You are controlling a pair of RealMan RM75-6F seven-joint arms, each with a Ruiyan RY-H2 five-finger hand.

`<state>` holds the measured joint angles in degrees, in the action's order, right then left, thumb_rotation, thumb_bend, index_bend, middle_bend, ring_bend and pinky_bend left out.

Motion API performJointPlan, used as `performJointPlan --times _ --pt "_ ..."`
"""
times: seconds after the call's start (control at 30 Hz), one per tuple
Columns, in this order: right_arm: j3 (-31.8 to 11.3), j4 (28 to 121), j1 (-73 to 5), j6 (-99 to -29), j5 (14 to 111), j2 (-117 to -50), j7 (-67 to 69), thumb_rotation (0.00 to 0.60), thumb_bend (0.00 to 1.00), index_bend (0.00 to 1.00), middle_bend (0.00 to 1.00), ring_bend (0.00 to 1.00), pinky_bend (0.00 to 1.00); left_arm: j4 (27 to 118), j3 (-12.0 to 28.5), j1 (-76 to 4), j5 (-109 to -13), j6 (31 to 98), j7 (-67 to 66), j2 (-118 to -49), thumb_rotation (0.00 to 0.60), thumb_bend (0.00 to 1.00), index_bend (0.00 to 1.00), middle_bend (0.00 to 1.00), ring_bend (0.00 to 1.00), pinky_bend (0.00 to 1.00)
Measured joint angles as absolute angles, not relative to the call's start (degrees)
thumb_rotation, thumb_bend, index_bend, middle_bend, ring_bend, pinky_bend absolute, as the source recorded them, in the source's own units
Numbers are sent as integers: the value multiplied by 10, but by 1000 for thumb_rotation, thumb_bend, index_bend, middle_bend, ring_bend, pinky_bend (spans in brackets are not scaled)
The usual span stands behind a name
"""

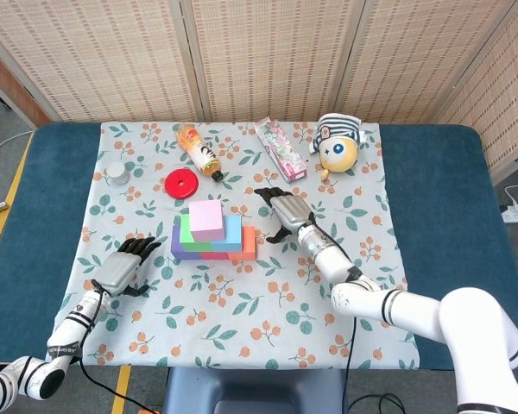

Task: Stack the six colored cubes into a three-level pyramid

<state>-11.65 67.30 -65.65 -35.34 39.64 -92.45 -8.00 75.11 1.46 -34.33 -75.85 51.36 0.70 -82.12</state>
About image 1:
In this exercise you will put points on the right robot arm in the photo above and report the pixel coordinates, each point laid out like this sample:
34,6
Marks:
414,310

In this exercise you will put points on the red foam cube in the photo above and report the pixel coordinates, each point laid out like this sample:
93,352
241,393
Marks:
213,255

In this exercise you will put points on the orange foam cube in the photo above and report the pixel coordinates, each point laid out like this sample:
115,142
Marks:
248,246

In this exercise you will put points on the yellow plush toy striped hat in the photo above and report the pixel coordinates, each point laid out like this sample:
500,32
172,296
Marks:
336,151

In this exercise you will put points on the woven folding screen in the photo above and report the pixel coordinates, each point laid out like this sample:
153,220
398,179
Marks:
263,56

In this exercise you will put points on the pink foam cube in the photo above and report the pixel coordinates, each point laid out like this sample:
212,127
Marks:
206,220

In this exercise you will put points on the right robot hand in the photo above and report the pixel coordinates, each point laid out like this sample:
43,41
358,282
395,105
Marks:
291,211

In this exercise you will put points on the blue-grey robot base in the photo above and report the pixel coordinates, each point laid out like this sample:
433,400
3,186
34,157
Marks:
254,388

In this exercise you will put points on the orange drink bottle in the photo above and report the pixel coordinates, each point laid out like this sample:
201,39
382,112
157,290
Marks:
200,155

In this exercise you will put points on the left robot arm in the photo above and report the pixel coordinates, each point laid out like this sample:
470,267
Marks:
47,353

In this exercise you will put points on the red plastic disc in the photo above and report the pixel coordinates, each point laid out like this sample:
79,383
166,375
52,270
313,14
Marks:
174,190

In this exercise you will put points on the green foam cube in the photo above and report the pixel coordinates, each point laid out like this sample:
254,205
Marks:
187,239

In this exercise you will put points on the purple foam cube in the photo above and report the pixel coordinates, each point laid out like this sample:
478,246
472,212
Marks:
177,253

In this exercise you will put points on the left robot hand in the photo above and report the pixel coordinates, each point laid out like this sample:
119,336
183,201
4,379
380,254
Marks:
118,269

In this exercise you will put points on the floral tablecloth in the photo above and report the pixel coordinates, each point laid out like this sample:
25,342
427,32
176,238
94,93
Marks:
177,336

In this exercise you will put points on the blue foam cube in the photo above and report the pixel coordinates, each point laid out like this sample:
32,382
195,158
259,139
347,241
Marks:
233,235

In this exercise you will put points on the small white jar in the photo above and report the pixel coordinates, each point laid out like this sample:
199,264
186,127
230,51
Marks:
118,174

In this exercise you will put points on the pink toothbrush package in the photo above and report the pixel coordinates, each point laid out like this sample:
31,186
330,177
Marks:
280,151

